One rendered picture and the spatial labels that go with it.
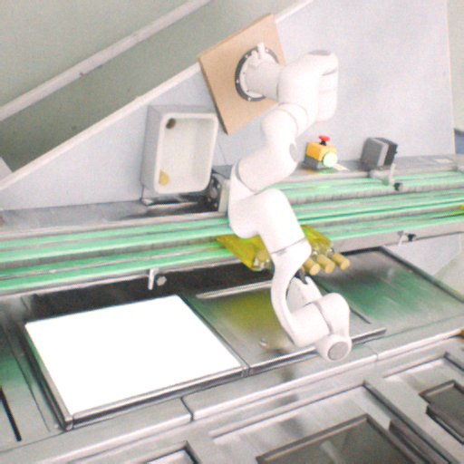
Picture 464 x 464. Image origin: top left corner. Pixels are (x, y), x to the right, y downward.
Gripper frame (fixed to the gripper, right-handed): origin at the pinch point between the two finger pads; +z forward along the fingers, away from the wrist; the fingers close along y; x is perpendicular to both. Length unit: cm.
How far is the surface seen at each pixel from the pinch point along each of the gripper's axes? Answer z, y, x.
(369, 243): 46, -13, -57
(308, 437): -36.0, -16.1, 6.9
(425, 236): 55, -14, -88
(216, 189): 31.0, 12.1, 11.7
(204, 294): 13.8, -12.3, 16.4
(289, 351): -13.2, -11.7, 2.3
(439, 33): 64, 60, -74
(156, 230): 20.4, 4.1, 30.4
